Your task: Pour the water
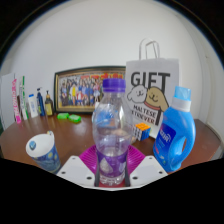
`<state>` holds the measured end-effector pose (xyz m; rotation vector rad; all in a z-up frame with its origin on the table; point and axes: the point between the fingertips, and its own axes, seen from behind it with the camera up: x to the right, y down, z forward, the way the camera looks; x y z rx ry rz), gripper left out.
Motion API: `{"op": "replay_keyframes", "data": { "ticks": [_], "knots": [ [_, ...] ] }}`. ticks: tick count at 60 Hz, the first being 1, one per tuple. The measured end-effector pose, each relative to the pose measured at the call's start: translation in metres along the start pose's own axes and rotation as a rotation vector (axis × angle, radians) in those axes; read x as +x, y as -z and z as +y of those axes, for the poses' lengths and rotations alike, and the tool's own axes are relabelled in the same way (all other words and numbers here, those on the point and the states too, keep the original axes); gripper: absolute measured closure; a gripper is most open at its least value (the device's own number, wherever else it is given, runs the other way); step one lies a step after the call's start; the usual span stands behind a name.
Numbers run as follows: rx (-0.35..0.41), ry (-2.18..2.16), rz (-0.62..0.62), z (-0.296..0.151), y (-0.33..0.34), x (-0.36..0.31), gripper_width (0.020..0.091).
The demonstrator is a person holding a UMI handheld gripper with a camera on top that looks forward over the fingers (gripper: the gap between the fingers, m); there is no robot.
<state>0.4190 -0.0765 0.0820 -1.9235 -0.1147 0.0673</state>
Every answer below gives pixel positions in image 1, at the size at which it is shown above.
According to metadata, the framed group photo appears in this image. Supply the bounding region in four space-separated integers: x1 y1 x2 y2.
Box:
53 65 127 114

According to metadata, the amber pump bottle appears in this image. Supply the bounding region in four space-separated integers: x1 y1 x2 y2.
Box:
44 89 55 117

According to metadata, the blue detergent bottle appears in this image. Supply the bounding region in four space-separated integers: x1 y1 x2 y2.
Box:
152 85 197 173

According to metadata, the white printed paper gift bag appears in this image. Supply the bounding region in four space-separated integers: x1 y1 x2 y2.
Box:
124 37 180 139

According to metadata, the blue painted white-lined cup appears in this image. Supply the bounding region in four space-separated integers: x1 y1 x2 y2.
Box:
25 130 62 175

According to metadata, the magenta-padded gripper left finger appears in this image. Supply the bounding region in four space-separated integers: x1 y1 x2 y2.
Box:
56 144 100 188

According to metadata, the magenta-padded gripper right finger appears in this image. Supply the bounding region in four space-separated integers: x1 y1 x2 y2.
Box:
124 144 169 188

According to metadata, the dark blue pump bottle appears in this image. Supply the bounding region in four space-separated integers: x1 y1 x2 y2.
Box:
36 87 47 117

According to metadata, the colourful puzzle cube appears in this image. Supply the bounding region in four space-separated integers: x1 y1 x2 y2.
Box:
132 122 152 142

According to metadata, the white bottle with blue cap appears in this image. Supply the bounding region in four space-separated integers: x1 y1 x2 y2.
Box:
27 93 39 119

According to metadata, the white cabinet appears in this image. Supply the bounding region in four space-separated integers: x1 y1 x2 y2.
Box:
0 72 16 134

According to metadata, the clear purple-capped water bottle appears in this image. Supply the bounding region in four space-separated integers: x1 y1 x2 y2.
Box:
92 78 131 187

